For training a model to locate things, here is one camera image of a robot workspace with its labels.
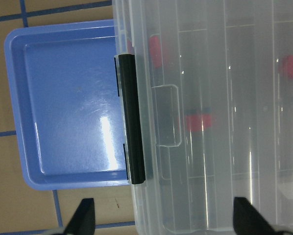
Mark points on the red block near latch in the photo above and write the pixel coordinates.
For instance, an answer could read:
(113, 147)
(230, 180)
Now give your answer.
(158, 51)

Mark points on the clear ribbed box lid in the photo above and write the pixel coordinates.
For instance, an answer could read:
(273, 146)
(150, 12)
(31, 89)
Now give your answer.
(224, 57)

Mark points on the red block with stud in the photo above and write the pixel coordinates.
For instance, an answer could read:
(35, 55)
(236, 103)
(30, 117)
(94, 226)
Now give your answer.
(198, 122)

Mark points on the clear plastic storage box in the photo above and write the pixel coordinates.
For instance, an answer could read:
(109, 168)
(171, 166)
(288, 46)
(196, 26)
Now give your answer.
(125, 45)

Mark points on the red block in box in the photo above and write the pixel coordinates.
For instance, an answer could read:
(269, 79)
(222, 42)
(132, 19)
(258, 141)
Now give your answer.
(286, 66)

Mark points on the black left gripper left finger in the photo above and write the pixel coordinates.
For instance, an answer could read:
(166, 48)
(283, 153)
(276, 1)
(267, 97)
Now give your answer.
(83, 221)

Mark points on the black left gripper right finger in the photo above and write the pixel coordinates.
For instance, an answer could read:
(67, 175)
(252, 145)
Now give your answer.
(248, 221)

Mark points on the blue plastic tray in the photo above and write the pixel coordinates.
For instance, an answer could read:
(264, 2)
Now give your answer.
(66, 106)

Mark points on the black box latch handle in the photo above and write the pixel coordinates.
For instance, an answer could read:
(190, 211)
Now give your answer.
(128, 92)

